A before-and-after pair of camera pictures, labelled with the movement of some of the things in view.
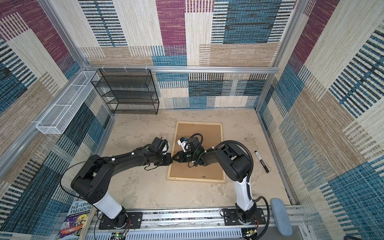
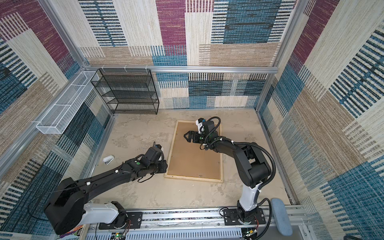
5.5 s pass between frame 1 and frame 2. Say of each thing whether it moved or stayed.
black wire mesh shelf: stayed
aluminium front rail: stayed
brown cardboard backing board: stayed
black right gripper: moved
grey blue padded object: stayed
